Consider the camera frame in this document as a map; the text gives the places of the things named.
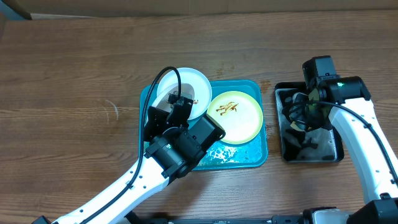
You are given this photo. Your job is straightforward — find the yellow green scrub sponge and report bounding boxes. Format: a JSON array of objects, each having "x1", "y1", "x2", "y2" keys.
[{"x1": 288, "y1": 89, "x2": 325, "y2": 132}]

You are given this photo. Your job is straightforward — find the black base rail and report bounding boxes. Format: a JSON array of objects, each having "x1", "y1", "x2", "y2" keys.
[{"x1": 124, "y1": 207, "x2": 360, "y2": 224}]

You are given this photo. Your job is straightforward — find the teal plastic tray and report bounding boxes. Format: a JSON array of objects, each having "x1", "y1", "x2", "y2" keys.
[{"x1": 138, "y1": 80, "x2": 269, "y2": 171}]

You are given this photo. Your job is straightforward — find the yellow-green rimmed plate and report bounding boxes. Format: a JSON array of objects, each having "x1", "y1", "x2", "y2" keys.
[{"x1": 207, "y1": 91, "x2": 264, "y2": 144}]

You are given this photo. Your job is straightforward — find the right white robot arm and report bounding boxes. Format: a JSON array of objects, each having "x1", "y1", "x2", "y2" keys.
[{"x1": 282, "y1": 76, "x2": 397, "y2": 224}]

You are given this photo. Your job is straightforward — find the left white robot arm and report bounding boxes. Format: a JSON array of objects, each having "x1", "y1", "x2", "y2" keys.
[{"x1": 55, "y1": 93, "x2": 225, "y2": 223}]

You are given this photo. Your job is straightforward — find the black soapy water tray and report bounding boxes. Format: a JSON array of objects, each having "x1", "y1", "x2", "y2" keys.
[{"x1": 274, "y1": 82, "x2": 344, "y2": 163}]

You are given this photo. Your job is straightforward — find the white plate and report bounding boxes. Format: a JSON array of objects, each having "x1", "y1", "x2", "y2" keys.
[
  {"x1": 152, "y1": 83, "x2": 195, "y2": 112},
  {"x1": 157, "y1": 67, "x2": 212, "y2": 120}
]

